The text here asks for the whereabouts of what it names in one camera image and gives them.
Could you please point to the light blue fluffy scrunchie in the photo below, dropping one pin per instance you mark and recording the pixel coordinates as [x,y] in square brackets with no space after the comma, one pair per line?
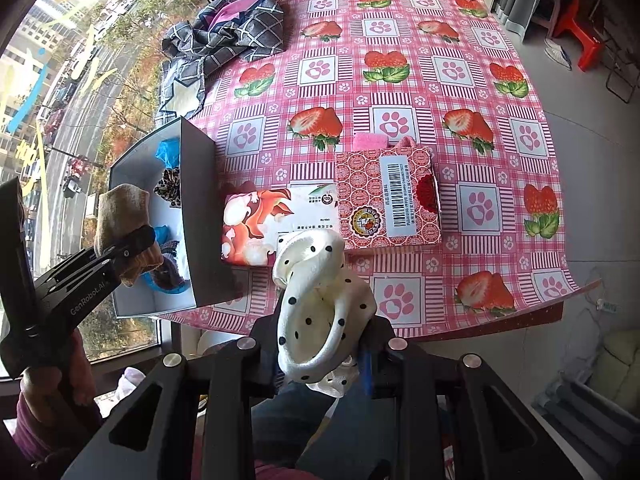
[167,285]

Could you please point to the cream padded stool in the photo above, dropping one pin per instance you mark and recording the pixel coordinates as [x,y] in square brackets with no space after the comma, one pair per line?
[622,360]

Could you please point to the pink cloth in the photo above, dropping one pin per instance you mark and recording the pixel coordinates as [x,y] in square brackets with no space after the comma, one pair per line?
[372,141]

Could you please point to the orange printed tissue packet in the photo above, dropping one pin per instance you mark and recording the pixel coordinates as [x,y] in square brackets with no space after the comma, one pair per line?
[250,225]

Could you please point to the pink plastic stool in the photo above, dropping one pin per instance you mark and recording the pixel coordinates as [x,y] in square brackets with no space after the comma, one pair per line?
[545,5]

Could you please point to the leopard print scrunchie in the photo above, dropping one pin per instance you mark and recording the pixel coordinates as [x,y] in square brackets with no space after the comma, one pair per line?
[167,187]

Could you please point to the brown scrunchie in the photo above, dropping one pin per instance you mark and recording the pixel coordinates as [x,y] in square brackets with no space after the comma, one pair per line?
[170,249]

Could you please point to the person's left forearm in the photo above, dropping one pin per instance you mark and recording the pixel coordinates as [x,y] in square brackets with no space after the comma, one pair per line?
[30,430]

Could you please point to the white shoe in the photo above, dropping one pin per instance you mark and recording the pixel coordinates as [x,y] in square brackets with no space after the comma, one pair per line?
[552,50]
[562,60]

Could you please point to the grey folded rack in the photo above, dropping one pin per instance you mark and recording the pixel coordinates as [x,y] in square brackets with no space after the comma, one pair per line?
[575,410]

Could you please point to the pink strawberry tablecloth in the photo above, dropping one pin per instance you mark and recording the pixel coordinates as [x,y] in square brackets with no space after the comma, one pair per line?
[350,110]

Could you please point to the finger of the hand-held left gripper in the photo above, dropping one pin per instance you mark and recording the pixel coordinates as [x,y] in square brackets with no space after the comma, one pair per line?
[130,247]
[72,264]

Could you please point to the blue cloth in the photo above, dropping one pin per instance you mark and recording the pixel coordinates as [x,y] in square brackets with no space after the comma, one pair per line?
[167,152]

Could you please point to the dark plaid cloth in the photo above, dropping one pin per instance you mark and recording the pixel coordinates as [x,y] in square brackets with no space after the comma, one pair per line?
[235,35]

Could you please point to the grey cardboard box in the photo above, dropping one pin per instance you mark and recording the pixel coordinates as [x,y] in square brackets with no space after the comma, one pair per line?
[200,200]

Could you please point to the person's left hand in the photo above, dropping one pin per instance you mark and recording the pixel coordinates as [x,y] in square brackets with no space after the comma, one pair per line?
[82,370]

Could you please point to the red patterned box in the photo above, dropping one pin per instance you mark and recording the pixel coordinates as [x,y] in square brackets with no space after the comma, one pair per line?
[360,195]

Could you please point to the black folding rack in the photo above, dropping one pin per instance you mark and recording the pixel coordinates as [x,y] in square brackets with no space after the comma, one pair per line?
[620,75]

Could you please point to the cream polka dot scrunchie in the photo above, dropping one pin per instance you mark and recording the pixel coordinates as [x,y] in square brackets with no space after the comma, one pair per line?
[320,320]

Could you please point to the person's jeans leg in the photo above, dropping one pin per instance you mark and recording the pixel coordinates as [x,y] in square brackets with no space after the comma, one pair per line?
[310,425]

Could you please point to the white power strip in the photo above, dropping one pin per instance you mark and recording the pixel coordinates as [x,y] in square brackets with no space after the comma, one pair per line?
[607,304]

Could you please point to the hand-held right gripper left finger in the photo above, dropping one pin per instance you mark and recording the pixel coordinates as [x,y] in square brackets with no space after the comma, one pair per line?
[265,360]

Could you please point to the red plastic stool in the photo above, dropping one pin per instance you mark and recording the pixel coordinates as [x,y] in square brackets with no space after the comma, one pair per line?
[585,40]

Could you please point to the tan knitted sock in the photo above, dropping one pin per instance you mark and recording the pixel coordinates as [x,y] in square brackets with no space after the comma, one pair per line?
[122,210]

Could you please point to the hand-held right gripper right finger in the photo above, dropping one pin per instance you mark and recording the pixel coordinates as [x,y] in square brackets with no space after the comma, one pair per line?
[368,377]

